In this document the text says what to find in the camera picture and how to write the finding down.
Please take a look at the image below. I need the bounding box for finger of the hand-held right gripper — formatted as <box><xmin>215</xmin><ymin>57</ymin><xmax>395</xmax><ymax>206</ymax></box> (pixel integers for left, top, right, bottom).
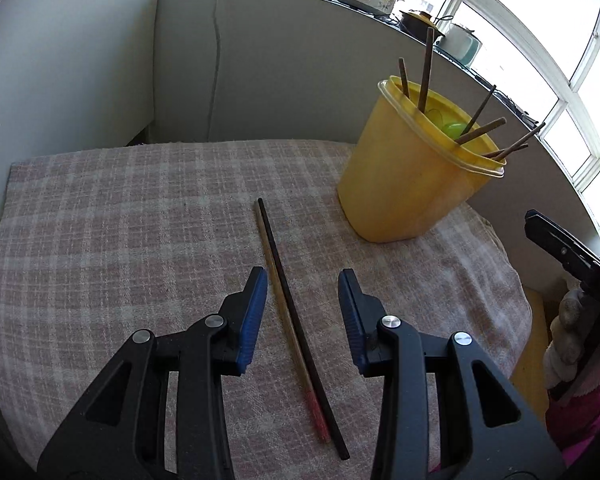
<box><xmin>525</xmin><ymin>210</ymin><xmax>600</xmax><ymax>286</ymax></box>

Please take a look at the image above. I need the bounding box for white wall cable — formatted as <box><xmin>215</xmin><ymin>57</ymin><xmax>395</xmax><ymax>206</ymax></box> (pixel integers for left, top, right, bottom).
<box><xmin>207</xmin><ymin>0</ymin><xmax>236</xmax><ymax>142</ymax></box>

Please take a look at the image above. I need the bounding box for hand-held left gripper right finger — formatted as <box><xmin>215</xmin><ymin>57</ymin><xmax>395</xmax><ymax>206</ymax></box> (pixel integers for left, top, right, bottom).
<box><xmin>338</xmin><ymin>268</ymin><xmax>566</xmax><ymax>480</ymax></box>

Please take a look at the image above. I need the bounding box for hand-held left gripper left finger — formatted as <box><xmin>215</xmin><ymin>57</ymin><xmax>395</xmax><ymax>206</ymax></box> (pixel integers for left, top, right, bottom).
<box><xmin>37</xmin><ymin>266</ymin><xmax>269</xmax><ymax>480</ymax></box>

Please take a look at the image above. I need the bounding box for pale green pot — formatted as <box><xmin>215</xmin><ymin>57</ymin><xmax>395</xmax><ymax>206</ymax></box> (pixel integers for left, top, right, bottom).
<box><xmin>435</xmin><ymin>22</ymin><xmax>483</xmax><ymax>67</ymax></box>

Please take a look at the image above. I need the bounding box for dark brown chopstick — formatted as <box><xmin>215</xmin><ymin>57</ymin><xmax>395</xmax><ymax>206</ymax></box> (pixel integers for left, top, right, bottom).
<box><xmin>257</xmin><ymin>198</ymin><xmax>351</xmax><ymax>461</ymax></box>
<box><xmin>492</xmin><ymin>121</ymin><xmax>547</xmax><ymax>158</ymax></box>

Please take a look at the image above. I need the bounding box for dark pot yellow lid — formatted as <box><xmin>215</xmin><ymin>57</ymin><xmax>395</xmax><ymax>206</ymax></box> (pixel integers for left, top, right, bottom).
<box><xmin>397</xmin><ymin>8</ymin><xmax>438</xmax><ymax>36</ymax></box>

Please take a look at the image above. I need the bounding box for wooden chopstick red end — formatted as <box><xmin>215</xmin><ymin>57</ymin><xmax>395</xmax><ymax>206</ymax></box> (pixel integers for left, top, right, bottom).
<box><xmin>255</xmin><ymin>204</ymin><xmax>331</xmax><ymax>445</ymax></box>
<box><xmin>418</xmin><ymin>27</ymin><xmax>435</xmax><ymax>112</ymax></box>
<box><xmin>454</xmin><ymin>117</ymin><xmax>507</xmax><ymax>145</ymax></box>
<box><xmin>398</xmin><ymin>57</ymin><xmax>412</xmax><ymax>100</ymax></box>
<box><xmin>481</xmin><ymin>143</ymin><xmax>529</xmax><ymax>158</ymax></box>

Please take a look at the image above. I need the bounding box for pink clothing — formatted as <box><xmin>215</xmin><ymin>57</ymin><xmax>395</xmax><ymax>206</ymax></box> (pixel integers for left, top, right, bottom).
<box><xmin>544</xmin><ymin>350</ymin><xmax>600</xmax><ymax>468</ymax></box>

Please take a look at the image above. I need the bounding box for pink plaid cloth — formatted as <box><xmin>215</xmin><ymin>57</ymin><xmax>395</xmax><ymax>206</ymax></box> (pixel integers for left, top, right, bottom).
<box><xmin>0</xmin><ymin>139</ymin><xmax>533</xmax><ymax>480</ymax></box>

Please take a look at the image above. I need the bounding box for green plastic item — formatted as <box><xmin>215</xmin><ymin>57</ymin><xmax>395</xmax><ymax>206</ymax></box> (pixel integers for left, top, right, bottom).
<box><xmin>427</xmin><ymin>110</ymin><xmax>468</xmax><ymax>140</ymax></box>

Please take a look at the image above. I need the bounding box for person's right hand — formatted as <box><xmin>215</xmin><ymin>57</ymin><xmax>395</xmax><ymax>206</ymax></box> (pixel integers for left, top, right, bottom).
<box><xmin>544</xmin><ymin>286</ymin><xmax>600</xmax><ymax>390</ymax></box>

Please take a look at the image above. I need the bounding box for yellow plastic container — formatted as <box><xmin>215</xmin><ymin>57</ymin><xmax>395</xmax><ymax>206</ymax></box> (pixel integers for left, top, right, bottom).
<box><xmin>337</xmin><ymin>76</ymin><xmax>507</xmax><ymax>244</ymax></box>

